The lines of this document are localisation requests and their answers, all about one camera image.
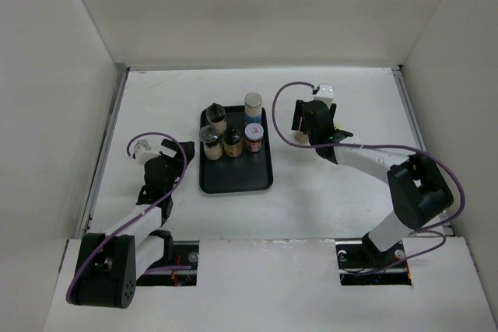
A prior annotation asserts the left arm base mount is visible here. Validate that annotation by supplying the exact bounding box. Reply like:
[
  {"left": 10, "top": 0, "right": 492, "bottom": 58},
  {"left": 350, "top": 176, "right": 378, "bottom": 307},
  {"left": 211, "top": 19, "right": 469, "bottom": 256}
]
[{"left": 137, "top": 230, "right": 200, "bottom": 287}]

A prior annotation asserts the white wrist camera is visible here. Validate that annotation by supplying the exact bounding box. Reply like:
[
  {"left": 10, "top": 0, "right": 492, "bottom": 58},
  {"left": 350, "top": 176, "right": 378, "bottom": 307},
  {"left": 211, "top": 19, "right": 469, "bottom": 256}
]
[
  {"left": 132, "top": 139, "right": 155, "bottom": 165},
  {"left": 312, "top": 84, "right": 335, "bottom": 108}
]

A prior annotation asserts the black knob-cap spice bottle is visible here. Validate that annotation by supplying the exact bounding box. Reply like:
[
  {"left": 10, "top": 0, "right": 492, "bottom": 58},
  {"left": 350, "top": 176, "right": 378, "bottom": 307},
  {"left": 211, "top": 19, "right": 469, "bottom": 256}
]
[{"left": 223, "top": 126, "right": 242, "bottom": 158}]

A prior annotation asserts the pink-cap spice bottle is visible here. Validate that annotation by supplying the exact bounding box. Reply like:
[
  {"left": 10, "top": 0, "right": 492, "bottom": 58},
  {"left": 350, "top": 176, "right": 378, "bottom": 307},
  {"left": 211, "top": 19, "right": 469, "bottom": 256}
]
[{"left": 294, "top": 117, "right": 308, "bottom": 145}]

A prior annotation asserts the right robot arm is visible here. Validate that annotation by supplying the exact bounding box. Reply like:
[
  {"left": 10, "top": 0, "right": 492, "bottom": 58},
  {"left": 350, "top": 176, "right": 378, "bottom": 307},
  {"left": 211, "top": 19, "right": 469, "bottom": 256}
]
[{"left": 291, "top": 100, "right": 454, "bottom": 267}]

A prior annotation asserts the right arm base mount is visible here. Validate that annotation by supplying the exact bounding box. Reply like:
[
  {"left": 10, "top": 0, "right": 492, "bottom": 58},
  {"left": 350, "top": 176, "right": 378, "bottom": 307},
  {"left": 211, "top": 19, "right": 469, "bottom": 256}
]
[{"left": 335, "top": 240, "right": 412, "bottom": 286}]

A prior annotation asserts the black grinder-cap spice bottle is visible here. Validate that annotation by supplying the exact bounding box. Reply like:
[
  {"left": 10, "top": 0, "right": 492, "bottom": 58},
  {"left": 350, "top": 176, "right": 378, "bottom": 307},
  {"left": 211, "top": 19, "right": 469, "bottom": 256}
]
[{"left": 205, "top": 103, "right": 227, "bottom": 135}]

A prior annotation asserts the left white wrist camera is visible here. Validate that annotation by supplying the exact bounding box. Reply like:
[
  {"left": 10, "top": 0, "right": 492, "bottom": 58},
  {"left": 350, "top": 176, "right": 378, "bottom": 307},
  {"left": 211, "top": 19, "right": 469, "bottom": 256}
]
[{"left": 132, "top": 139, "right": 155, "bottom": 165}]

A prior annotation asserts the purple-lid spice jar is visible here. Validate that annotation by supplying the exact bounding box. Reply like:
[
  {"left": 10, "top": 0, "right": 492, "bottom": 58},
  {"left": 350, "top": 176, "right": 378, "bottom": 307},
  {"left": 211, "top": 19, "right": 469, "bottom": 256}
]
[{"left": 244, "top": 123, "right": 265, "bottom": 153}]

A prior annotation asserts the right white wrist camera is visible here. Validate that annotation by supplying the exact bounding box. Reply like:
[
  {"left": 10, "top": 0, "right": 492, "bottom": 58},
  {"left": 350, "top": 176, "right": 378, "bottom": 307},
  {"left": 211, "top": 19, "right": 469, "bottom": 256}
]
[{"left": 312, "top": 84, "right": 335, "bottom": 108}]

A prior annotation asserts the black plastic tray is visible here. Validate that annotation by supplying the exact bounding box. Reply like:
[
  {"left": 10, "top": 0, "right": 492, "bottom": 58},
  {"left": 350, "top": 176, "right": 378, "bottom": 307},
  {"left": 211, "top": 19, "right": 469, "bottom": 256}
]
[{"left": 199, "top": 110, "right": 274, "bottom": 194}]

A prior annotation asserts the tall blue-band spice jar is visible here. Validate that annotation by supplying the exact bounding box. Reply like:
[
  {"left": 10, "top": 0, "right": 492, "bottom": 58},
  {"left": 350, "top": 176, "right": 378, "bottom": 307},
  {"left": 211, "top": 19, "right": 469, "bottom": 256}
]
[{"left": 244, "top": 93, "right": 262, "bottom": 124}]

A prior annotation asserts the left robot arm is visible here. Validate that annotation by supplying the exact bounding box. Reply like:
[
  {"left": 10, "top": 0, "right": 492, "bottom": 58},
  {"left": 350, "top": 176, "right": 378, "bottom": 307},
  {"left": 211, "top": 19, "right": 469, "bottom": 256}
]
[{"left": 65, "top": 135, "right": 195, "bottom": 309}]

